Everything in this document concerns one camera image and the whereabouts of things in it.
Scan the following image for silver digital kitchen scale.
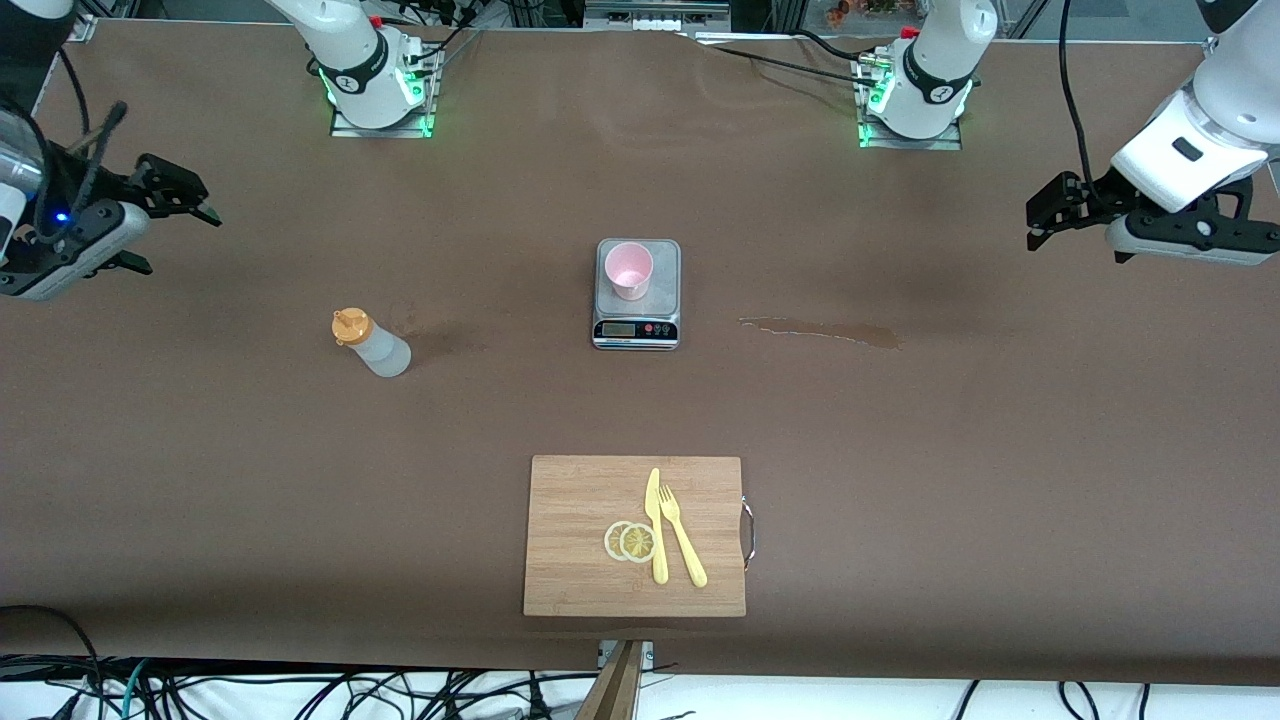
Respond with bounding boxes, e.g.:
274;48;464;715
592;238;683;351

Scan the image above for yellow plastic knife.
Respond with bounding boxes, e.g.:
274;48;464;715
645;467;669;585

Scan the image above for green floor cable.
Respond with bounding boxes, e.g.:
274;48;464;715
120;658;151;719

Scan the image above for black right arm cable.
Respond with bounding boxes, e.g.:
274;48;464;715
55;48;129;191

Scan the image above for pink plastic cup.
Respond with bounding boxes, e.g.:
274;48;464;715
604;242;655;302

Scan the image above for wooden beam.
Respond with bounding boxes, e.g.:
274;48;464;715
575;640;646;720

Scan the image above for black looped floor cable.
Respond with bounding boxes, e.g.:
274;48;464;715
0;604;103;720

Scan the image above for translucent squeeze bottle orange cap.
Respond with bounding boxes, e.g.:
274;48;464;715
332;308;413;379

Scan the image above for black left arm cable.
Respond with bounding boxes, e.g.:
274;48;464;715
1058;0;1101;201

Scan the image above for white power strip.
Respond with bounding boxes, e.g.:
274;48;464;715
585;0;731;31

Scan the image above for wooden cutting board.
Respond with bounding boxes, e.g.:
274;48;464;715
523;455;748;618

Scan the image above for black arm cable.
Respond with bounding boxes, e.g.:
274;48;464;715
55;48;129;191
1058;0;1101;201

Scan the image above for yellow plastic fork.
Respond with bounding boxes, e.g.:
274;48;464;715
658;484;709;589

